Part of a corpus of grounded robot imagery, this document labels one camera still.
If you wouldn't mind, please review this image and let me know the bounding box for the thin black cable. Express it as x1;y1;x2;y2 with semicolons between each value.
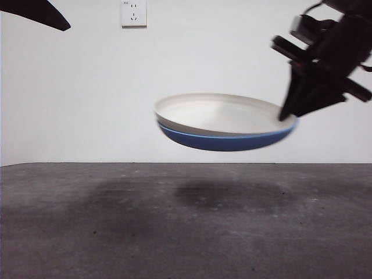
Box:
301;1;325;15

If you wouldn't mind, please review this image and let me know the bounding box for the white round plate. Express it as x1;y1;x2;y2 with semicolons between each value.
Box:
153;92;299;137

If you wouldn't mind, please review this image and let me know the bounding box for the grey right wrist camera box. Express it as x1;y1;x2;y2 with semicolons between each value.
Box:
289;16;305;38

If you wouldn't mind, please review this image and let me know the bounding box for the white wall socket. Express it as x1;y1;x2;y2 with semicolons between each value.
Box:
121;0;148;29

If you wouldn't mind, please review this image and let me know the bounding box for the blue round plate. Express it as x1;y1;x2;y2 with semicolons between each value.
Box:
158;117;301;152

